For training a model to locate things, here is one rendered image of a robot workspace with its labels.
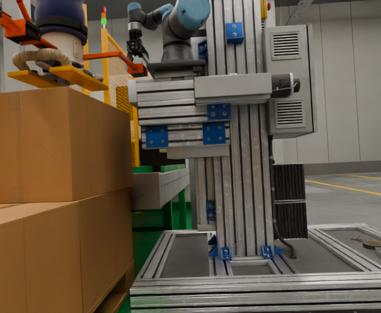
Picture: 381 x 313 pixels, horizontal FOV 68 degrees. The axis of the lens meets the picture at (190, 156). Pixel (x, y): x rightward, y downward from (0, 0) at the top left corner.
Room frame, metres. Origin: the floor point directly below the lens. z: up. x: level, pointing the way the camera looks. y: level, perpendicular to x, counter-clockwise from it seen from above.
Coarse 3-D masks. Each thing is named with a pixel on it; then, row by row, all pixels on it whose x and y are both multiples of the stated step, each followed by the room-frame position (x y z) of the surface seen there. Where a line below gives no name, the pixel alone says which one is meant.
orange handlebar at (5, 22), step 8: (8, 16) 0.97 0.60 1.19; (0, 24) 0.97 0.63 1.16; (8, 24) 0.97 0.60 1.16; (16, 24) 0.99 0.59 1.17; (40, 40) 1.12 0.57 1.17; (40, 48) 1.19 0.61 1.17; (56, 48) 1.22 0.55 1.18; (88, 56) 1.32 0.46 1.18; (96, 56) 1.32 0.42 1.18; (104, 56) 1.31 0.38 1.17; (112, 56) 1.31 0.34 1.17; (120, 56) 1.32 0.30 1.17; (128, 64) 1.43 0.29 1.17
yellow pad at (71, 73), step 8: (56, 72) 1.14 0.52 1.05; (64, 72) 1.15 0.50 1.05; (72, 72) 1.15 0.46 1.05; (80, 72) 1.19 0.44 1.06; (72, 80) 1.26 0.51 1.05; (80, 80) 1.27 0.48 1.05; (88, 80) 1.27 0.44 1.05; (96, 80) 1.32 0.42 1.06; (88, 88) 1.40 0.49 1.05; (96, 88) 1.41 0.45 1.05; (104, 88) 1.42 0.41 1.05
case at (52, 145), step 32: (0, 96) 1.02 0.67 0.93; (32, 96) 1.00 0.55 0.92; (64, 96) 0.98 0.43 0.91; (0, 128) 1.02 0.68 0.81; (32, 128) 1.00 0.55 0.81; (64, 128) 0.98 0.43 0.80; (96, 128) 1.17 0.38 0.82; (128, 128) 1.54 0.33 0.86; (0, 160) 1.02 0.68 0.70; (32, 160) 1.00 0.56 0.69; (64, 160) 0.98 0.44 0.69; (96, 160) 1.16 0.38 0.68; (128, 160) 1.52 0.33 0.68; (0, 192) 1.02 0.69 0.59; (32, 192) 1.00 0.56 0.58; (64, 192) 0.98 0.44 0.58; (96, 192) 1.15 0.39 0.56
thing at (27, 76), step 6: (12, 72) 1.16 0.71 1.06; (18, 72) 1.16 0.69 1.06; (24, 72) 1.15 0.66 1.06; (30, 72) 1.16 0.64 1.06; (36, 72) 1.25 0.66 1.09; (18, 78) 1.20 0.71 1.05; (24, 78) 1.20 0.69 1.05; (30, 78) 1.21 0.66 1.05; (36, 78) 1.21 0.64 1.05; (42, 78) 1.23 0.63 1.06; (30, 84) 1.29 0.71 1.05; (36, 84) 1.30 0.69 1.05; (42, 84) 1.30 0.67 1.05; (48, 84) 1.31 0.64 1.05; (54, 84) 1.32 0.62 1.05
